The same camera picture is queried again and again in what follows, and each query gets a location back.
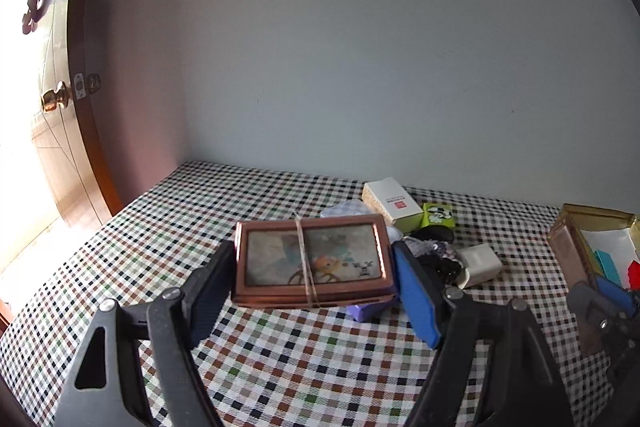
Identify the black sequin hair clip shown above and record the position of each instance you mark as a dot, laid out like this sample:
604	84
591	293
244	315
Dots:
442	268

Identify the red toy brick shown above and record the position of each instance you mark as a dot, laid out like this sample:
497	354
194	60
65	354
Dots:
634	274

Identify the beige rubber band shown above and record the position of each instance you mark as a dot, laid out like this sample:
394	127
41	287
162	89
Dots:
301	252

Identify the gold tin box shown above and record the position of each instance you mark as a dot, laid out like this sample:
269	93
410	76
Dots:
570	242

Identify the metal door latch plate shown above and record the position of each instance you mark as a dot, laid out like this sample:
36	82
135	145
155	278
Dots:
85	86

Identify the green box with panda print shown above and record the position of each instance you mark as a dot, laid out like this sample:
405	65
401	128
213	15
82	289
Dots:
439	216

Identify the clear plastic packet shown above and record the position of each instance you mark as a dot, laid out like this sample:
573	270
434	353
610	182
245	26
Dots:
347	208

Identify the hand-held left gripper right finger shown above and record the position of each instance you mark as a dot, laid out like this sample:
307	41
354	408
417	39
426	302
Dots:
416	294

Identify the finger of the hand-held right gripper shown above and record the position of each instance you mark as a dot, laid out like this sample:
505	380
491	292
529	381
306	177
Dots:
592	312
614	291

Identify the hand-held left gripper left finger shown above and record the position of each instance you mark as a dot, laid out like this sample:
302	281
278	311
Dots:
210	294

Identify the checkered tablecloth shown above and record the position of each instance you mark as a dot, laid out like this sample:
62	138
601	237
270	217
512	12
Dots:
150	232

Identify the teal block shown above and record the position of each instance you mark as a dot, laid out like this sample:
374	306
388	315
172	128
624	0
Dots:
610	263

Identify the white paper liner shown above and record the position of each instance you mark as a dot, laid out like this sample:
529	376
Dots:
612	239

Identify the purple block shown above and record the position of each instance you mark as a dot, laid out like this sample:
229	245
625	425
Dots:
367	311

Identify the white charger adapter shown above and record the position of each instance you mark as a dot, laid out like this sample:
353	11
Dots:
480	263

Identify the wooden door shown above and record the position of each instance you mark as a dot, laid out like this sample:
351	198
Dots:
55	147

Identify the white box with red label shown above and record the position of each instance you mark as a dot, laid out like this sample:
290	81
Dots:
395	206

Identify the brass door knob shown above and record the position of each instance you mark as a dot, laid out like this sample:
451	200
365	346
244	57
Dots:
54	98

